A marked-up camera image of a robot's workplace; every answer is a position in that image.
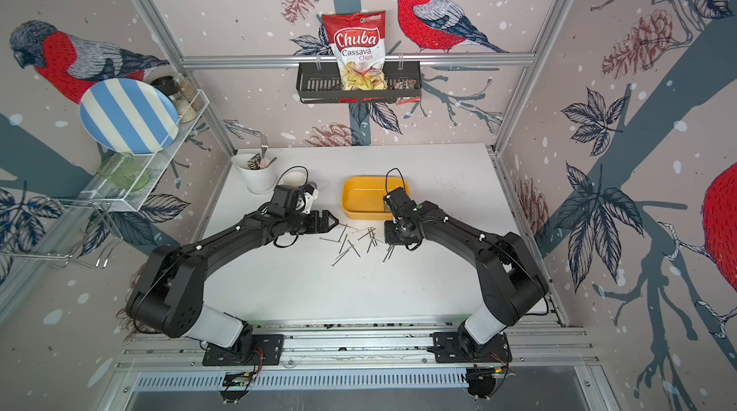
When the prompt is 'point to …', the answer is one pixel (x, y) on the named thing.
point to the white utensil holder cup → (260, 172)
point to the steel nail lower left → (340, 257)
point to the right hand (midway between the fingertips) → (391, 235)
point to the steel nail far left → (327, 239)
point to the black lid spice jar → (186, 113)
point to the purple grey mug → (296, 175)
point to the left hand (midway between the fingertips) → (332, 216)
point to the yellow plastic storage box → (363, 197)
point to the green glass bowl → (123, 170)
